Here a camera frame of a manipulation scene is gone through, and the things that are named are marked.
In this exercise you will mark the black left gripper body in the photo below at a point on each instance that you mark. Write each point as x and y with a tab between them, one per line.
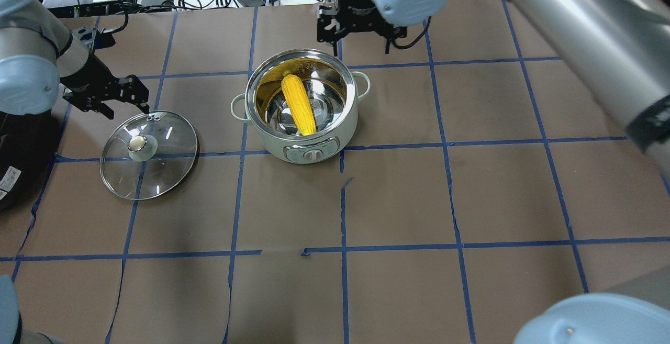
85	73

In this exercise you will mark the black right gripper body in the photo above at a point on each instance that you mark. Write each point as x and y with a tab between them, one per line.
359	20

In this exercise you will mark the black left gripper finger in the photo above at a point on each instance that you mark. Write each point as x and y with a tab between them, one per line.
144	107
106	111

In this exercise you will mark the glass pot lid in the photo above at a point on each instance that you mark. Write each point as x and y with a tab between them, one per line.
148	155

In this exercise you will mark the yellow toy corn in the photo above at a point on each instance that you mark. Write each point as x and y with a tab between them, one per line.
298	102

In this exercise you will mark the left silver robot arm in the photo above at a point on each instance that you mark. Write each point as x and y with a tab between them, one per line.
39	53

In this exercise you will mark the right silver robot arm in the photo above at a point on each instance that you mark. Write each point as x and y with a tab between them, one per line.
619	50

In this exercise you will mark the pale green electric pot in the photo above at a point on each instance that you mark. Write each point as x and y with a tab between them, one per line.
334	92

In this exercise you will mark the black rice cooker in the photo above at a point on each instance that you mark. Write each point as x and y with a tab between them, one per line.
28	146

